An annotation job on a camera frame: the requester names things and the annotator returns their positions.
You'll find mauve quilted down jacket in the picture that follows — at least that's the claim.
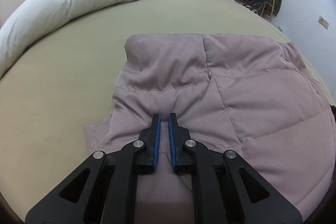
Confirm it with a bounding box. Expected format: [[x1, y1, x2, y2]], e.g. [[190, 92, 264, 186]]
[[84, 34, 335, 223]]

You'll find olive green bed sheet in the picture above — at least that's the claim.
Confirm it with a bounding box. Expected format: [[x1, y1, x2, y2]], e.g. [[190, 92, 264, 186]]
[[0, 0, 336, 214]]

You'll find black chair by rack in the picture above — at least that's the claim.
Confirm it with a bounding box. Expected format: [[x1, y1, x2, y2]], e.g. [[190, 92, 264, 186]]
[[234, 0, 274, 16]]

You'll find long white pillow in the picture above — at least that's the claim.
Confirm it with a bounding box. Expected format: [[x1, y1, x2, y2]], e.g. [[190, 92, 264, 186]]
[[1, 0, 137, 75]]

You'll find upper wall socket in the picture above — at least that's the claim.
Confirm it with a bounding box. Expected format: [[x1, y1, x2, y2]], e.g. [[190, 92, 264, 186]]
[[318, 16, 329, 29]]

